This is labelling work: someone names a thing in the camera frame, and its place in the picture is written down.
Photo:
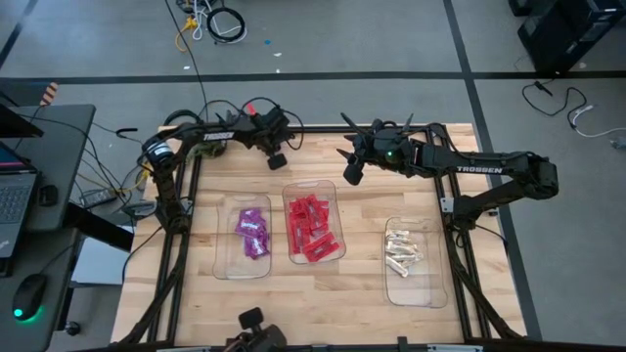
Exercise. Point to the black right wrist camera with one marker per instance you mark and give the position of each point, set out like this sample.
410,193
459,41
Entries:
381,126

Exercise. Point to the purple Skittles candy packet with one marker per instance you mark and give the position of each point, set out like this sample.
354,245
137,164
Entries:
247,228
256,251
250,215
247,245
263,238

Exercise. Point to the black computer mouse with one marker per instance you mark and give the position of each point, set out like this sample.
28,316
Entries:
29,295

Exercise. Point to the green potted plant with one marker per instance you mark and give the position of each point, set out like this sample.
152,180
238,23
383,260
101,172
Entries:
212,150

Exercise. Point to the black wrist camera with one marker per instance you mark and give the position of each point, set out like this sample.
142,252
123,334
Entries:
274,116
381,126

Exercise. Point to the grey black device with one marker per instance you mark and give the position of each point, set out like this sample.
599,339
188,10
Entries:
139,209

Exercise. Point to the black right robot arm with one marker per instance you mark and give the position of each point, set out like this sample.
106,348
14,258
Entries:
479,168

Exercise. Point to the small black desk device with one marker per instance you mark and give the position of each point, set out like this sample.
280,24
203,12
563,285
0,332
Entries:
48,194

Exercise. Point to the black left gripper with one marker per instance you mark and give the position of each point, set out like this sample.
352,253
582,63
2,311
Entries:
269,139

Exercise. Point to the orange black striped marker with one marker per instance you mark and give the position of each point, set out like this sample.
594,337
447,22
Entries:
49,93

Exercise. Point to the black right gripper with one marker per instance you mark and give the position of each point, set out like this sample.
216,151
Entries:
386,149

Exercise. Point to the black side desk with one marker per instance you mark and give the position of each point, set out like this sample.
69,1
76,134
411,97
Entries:
63,146

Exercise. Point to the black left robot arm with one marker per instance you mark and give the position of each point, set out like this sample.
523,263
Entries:
217,136

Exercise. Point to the grey laptop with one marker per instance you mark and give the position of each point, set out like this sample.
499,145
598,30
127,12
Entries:
14,200

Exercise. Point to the black round knob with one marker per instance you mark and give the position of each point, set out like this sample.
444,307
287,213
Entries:
73,328

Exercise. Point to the red Skittles candy packet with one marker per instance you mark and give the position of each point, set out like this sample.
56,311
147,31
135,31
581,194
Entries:
319,203
320,250
321,221
295,239
308,231
297,207

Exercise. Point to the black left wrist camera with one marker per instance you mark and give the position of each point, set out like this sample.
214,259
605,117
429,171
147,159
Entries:
274,116

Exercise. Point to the clear plastic bin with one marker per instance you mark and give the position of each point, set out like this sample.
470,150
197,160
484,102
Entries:
420,288
242,269
313,188

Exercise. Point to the black desk monitor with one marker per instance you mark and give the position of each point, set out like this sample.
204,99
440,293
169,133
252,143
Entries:
14,122

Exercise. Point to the black computer tower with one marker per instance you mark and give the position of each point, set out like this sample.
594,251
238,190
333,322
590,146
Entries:
552,44
604,17

